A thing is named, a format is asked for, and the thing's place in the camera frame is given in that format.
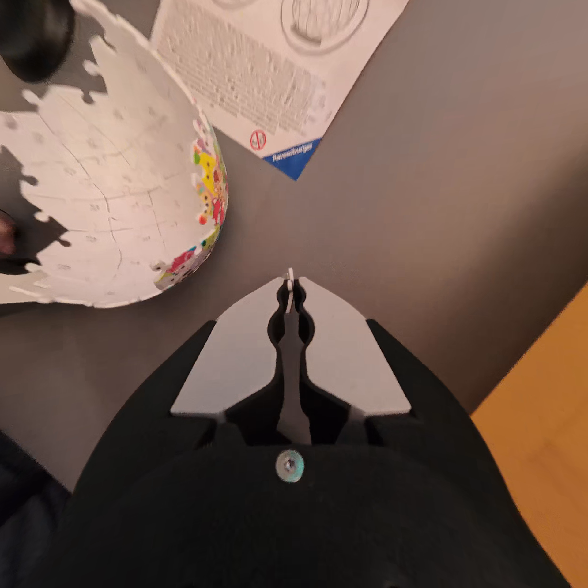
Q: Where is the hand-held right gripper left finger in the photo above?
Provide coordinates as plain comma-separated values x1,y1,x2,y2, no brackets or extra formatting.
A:
169,277,286,445

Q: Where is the person's dark clothing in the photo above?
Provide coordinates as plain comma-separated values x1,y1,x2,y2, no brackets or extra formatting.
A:
0,432,72,588

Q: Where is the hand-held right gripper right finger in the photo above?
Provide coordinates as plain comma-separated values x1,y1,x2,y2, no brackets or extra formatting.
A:
293,276,412,445

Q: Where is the partly built puzzle ball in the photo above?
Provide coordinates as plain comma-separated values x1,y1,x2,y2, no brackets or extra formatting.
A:
0,0,229,308

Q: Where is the yellow plastic bin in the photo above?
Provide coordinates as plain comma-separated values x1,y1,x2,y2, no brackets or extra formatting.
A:
471,282,588,588

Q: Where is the black round ball stand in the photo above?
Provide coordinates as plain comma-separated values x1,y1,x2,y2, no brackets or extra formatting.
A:
0,0,76,83

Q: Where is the white instruction leaflet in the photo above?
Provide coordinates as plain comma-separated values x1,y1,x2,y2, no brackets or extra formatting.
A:
150,0,409,181

